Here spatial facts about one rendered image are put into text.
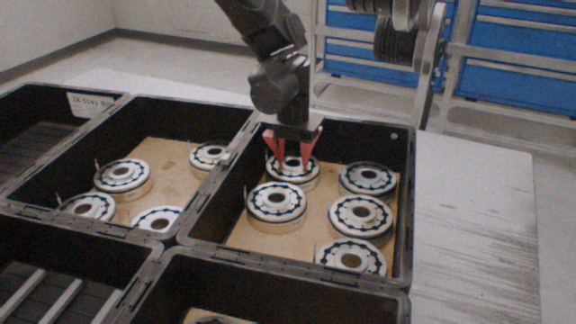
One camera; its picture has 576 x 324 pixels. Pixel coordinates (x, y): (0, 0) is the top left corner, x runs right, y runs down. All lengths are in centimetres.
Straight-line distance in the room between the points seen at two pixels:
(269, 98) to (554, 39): 200
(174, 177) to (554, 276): 162
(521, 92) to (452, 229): 168
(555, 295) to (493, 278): 109
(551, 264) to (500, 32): 116
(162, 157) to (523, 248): 77
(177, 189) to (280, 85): 31
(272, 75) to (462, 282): 51
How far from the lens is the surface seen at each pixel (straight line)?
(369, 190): 75
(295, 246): 68
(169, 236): 57
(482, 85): 255
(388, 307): 51
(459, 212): 102
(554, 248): 218
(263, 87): 63
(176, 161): 90
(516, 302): 87
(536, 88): 256
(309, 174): 78
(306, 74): 70
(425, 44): 141
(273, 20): 66
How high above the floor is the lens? 131
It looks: 34 degrees down
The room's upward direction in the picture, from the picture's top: straight up
